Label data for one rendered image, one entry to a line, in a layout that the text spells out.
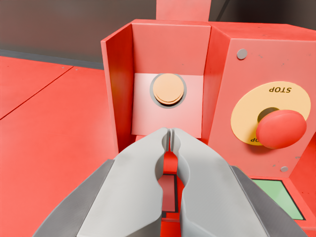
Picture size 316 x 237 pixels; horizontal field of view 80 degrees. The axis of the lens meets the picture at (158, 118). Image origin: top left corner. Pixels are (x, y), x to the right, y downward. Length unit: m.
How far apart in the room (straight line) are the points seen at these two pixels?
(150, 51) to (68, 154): 0.31
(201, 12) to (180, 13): 0.08
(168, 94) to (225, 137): 0.08
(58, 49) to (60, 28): 0.10
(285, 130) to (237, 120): 0.04
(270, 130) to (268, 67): 0.05
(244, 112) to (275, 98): 0.03
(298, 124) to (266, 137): 0.03
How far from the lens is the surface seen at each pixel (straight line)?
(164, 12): 0.82
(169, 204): 0.21
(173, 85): 0.24
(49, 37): 1.11
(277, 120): 0.18
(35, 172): 0.45
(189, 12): 0.83
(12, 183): 0.45
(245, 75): 0.18
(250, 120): 0.21
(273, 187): 0.26
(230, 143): 0.22
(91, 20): 1.01
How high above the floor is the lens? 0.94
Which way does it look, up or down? 57 degrees down
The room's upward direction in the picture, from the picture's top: 175 degrees counter-clockwise
